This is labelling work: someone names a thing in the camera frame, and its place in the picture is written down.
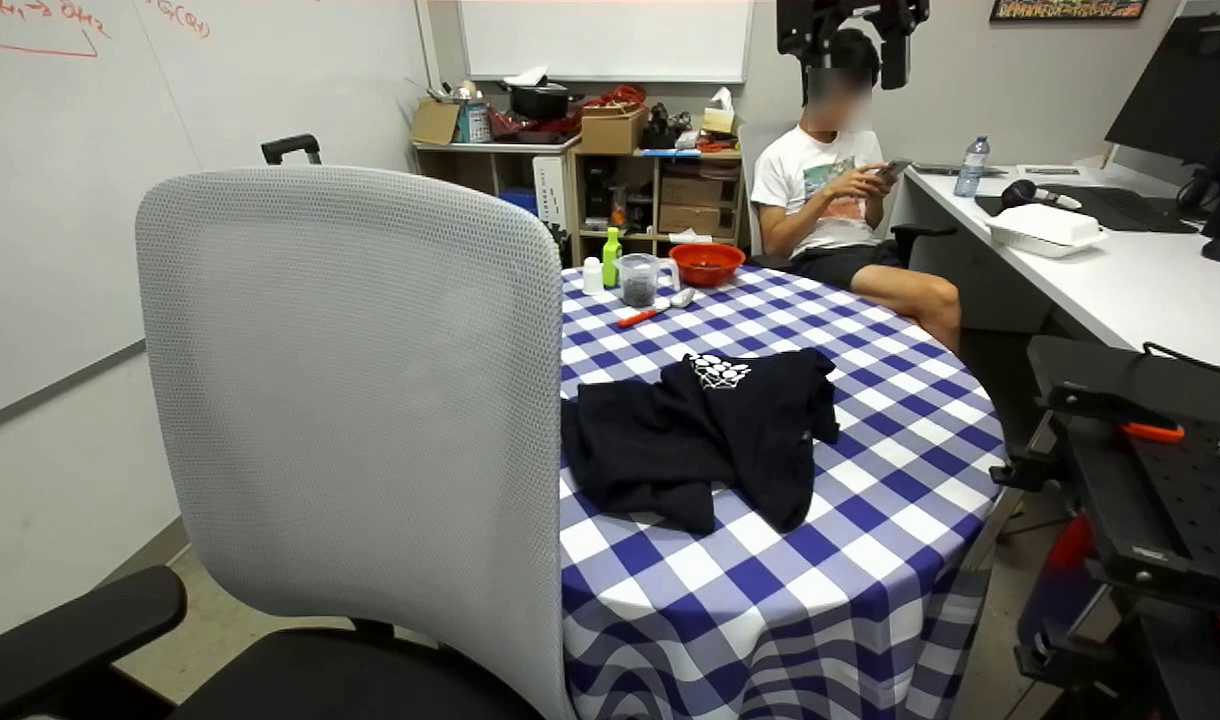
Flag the clear water bottle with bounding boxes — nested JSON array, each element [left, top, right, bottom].
[[952, 130, 995, 204]]

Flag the black computer monitor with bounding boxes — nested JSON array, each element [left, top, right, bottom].
[[1103, 11, 1220, 170]]

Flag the black pot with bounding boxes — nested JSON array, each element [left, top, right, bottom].
[[505, 74, 576, 128]]

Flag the green bottle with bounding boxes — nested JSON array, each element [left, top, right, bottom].
[[597, 224, 628, 290]]

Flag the wall whiteboard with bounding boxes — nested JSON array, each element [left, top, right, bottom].
[[456, 0, 758, 86]]

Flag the seated person in white shirt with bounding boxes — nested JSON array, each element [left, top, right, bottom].
[[747, 29, 965, 353]]

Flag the red bowl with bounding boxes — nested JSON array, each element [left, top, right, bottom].
[[670, 239, 747, 290]]

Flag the black chair armrest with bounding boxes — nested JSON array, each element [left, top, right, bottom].
[[0, 565, 193, 720]]

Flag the large cardboard box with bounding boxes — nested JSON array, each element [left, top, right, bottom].
[[656, 170, 745, 239]]

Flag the brown cardboard box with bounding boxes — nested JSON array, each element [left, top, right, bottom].
[[580, 102, 647, 156]]

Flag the white food container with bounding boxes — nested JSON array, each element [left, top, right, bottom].
[[987, 198, 1110, 258]]

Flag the black robot cart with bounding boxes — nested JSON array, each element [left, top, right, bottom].
[[1012, 332, 1220, 720]]

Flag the open cardboard box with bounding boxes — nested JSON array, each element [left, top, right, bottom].
[[409, 97, 464, 151]]

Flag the black keyboard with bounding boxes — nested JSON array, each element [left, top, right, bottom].
[[974, 181, 1192, 234]]

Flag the black chair seat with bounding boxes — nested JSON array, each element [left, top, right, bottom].
[[165, 617, 544, 720]]

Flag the orange clamp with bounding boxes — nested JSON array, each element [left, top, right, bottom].
[[1120, 421, 1189, 448]]

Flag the framed picture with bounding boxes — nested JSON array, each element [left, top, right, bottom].
[[987, 0, 1151, 29]]

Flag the tissue box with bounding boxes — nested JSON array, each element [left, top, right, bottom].
[[700, 82, 742, 138]]

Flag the wooden shelf unit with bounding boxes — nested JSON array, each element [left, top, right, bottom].
[[414, 130, 751, 265]]

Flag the white desk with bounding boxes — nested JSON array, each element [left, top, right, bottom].
[[904, 156, 1220, 375]]

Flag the black cloth with white print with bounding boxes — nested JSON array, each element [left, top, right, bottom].
[[559, 348, 843, 535]]

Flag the black headset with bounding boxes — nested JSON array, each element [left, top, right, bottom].
[[995, 174, 1089, 217]]

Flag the grey mesh chair backrest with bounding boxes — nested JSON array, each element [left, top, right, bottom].
[[133, 162, 580, 720]]

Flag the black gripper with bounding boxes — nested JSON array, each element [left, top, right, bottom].
[[772, 0, 931, 109]]

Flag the blue white checkered tablecloth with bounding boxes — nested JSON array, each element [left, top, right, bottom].
[[555, 258, 1012, 720]]

